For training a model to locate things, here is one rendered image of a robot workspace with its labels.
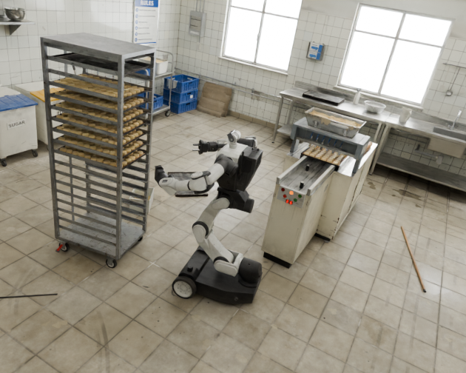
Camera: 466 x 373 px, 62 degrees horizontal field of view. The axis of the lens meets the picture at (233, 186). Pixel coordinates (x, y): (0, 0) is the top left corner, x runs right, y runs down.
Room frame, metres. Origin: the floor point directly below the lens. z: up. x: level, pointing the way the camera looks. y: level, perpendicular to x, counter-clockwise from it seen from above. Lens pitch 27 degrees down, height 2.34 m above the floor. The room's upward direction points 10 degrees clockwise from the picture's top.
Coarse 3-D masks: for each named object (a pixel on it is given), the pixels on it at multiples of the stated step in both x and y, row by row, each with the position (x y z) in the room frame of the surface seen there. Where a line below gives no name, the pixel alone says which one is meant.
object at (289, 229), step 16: (288, 176) 3.30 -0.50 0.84; (304, 176) 3.36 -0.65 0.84; (304, 192) 3.02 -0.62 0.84; (320, 192) 3.29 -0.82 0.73; (272, 208) 3.12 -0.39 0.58; (288, 208) 3.06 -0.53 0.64; (304, 208) 3.00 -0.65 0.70; (320, 208) 3.49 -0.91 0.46; (272, 224) 3.11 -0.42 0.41; (288, 224) 3.04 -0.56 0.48; (304, 224) 3.01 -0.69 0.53; (272, 240) 3.09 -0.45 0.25; (288, 240) 3.03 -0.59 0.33; (304, 240) 3.18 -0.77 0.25; (272, 256) 3.11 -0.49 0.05; (288, 256) 3.01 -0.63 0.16
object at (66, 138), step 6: (60, 138) 2.80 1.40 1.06; (66, 138) 2.86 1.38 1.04; (72, 138) 2.84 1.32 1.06; (78, 138) 2.86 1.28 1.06; (78, 144) 2.75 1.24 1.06; (84, 144) 2.77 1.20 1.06; (90, 144) 2.80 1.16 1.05; (96, 144) 2.80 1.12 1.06; (132, 144) 2.93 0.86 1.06; (138, 144) 2.95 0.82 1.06; (102, 150) 2.74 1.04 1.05; (108, 150) 2.73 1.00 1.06; (114, 150) 2.75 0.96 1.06; (126, 150) 2.80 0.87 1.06; (132, 150) 2.85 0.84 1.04
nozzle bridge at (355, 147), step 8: (304, 120) 4.02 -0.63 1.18; (296, 128) 3.82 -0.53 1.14; (304, 128) 3.78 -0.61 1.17; (312, 128) 3.79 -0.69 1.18; (296, 136) 3.85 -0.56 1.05; (304, 136) 3.86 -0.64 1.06; (320, 136) 3.79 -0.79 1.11; (328, 136) 3.67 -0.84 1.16; (336, 136) 3.65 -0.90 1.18; (344, 136) 3.70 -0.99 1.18; (360, 136) 3.78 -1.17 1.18; (368, 136) 3.83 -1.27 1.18; (296, 144) 3.95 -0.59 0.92; (320, 144) 3.73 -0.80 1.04; (344, 144) 3.69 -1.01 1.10; (352, 144) 3.65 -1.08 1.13; (360, 144) 3.54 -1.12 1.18; (344, 152) 3.63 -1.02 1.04; (352, 152) 3.64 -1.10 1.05; (360, 152) 3.53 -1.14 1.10; (360, 160) 3.67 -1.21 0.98
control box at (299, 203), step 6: (282, 186) 3.07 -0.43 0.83; (282, 192) 3.07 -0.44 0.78; (288, 192) 3.04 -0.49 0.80; (294, 192) 3.02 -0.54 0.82; (300, 192) 3.01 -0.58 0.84; (282, 198) 3.06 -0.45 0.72; (288, 198) 3.04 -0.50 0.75; (300, 198) 2.99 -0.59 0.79; (294, 204) 3.01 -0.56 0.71; (300, 204) 2.99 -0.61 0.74
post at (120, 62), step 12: (120, 60) 2.61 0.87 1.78; (120, 72) 2.61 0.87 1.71; (120, 84) 2.60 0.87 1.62; (120, 96) 2.60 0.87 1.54; (120, 108) 2.60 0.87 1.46; (120, 120) 2.60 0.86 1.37; (120, 132) 2.60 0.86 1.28; (120, 144) 2.60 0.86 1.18; (120, 156) 2.60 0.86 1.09; (120, 168) 2.60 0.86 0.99; (120, 180) 2.61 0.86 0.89; (120, 192) 2.61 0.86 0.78; (120, 204) 2.61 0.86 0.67; (120, 216) 2.61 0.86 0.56; (120, 228) 2.62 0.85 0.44; (120, 240) 2.62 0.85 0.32; (120, 252) 2.62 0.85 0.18
